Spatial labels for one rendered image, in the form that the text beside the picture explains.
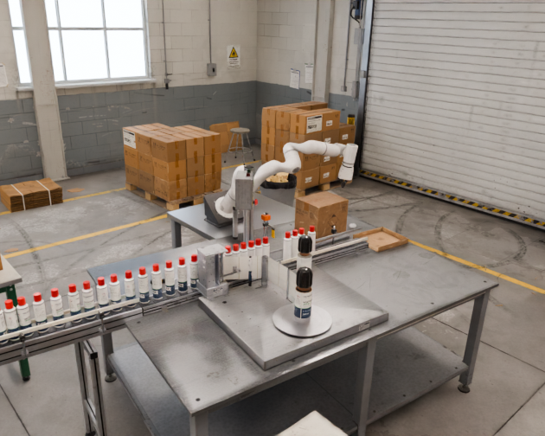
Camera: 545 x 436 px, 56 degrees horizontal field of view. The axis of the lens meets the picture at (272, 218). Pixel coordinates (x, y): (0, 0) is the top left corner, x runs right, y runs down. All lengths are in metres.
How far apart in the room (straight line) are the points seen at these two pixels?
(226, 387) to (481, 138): 5.42
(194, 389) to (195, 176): 4.62
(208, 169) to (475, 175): 3.47
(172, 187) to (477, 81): 4.02
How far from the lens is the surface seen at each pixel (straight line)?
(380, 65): 7.87
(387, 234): 3.96
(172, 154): 6.44
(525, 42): 6.84
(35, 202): 7.16
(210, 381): 2.40
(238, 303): 2.85
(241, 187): 2.95
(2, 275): 3.67
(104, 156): 8.58
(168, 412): 3.20
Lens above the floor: 2.34
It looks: 21 degrees down
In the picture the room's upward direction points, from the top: 2 degrees clockwise
